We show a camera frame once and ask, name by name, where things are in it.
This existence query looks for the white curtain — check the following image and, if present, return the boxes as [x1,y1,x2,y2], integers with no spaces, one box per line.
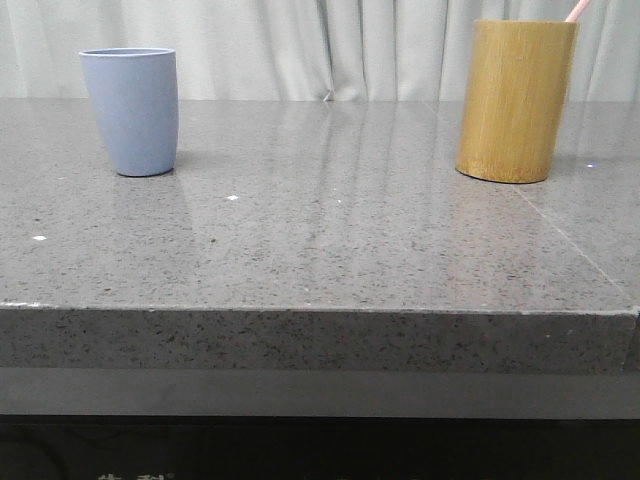
[0,0,640,104]

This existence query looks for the blue plastic cup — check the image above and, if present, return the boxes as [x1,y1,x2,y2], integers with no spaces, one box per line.
[79,48,179,177]

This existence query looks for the bamboo cylinder holder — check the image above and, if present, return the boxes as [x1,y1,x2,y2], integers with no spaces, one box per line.
[456,19,578,184]

